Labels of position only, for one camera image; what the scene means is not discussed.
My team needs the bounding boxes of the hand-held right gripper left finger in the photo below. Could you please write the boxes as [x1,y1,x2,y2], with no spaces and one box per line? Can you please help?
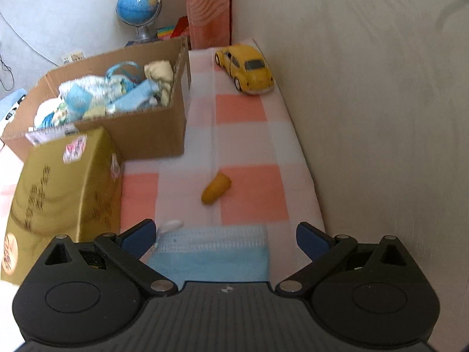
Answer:
[44,219,180,296]

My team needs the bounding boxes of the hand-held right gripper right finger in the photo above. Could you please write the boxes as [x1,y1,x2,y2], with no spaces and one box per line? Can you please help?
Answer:
[275,222,408,296]

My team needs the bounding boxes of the cardboard box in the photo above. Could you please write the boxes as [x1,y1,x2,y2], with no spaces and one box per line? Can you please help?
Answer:
[0,36,192,160]

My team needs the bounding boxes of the white cloth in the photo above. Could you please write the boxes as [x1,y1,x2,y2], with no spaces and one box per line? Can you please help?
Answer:
[35,99,61,127]

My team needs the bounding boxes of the blue net bag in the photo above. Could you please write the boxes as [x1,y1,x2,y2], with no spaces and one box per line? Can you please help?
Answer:
[106,62,144,92]

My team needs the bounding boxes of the olive tissue pack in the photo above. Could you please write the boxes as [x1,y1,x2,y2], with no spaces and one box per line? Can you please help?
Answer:
[0,126,125,287]

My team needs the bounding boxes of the small orange rubber cap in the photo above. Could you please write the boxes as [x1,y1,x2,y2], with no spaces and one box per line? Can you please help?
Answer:
[201,172,232,206]

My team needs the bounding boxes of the orange checkered tablecloth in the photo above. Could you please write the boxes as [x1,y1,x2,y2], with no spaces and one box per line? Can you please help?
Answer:
[0,38,327,287]

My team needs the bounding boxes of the yellow toy car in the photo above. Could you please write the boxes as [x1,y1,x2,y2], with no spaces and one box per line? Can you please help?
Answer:
[214,44,276,96]

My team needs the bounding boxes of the colourful toy blocks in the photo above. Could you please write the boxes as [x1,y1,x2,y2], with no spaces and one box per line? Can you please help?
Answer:
[157,16,190,41]

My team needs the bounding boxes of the blue desk globe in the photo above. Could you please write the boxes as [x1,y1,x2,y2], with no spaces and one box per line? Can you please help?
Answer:
[116,0,163,43]

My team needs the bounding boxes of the orange patterned curtain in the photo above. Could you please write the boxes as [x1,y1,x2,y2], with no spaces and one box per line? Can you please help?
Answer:
[183,0,234,50]

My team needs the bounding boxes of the black cable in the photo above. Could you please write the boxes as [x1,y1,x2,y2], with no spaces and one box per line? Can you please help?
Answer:
[0,53,16,92]

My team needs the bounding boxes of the white cable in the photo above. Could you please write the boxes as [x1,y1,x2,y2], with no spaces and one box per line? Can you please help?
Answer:
[0,10,64,66]

